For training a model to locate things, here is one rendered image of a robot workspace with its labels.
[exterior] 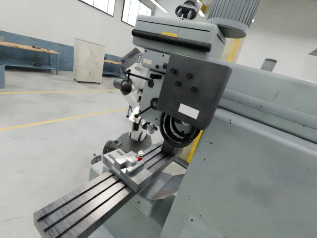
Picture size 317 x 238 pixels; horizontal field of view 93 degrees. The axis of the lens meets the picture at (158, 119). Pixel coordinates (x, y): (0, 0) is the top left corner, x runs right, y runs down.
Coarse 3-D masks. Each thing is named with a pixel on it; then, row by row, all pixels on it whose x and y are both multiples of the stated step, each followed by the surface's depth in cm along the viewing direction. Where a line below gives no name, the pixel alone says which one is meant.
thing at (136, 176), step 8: (112, 152) 113; (120, 152) 116; (104, 160) 108; (112, 160) 105; (112, 168) 104; (120, 168) 100; (128, 168) 96; (136, 168) 99; (144, 168) 106; (120, 176) 101; (128, 176) 96; (136, 176) 97; (144, 176) 99; (128, 184) 97; (136, 184) 92; (144, 184) 100
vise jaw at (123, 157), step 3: (129, 153) 110; (132, 153) 111; (123, 156) 106; (126, 156) 107; (129, 156) 107; (135, 156) 110; (117, 159) 101; (120, 159) 102; (123, 159) 103; (114, 162) 102; (117, 162) 99; (120, 162) 99; (123, 162) 100; (117, 165) 100; (120, 165) 99; (123, 165) 101
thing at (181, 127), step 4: (176, 120) 82; (180, 120) 80; (176, 124) 82; (180, 124) 81; (172, 128) 84; (180, 128) 82; (184, 128) 80; (188, 128) 80; (184, 132) 81; (188, 132) 81
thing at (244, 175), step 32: (224, 128) 59; (256, 128) 54; (192, 160) 69; (224, 160) 61; (256, 160) 55; (288, 160) 50; (192, 192) 72; (224, 192) 63; (256, 192) 57; (288, 192) 51; (192, 224) 75; (224, 224) 66; (256, 224) 59; (288, 224) 53
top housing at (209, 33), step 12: (144, 24) 81; (156, 24) 77; (168, 24) 74; (180, 24) 71; (192, 24) 68; (204, 24) 66; (180, 36) 72; (192, 36) 69; (204, 36) 66; (216, 36) 66; (144, 48) 92; (156, 48) 80; (168, 48) 76; (180, 48) 73; (216, 48) 73
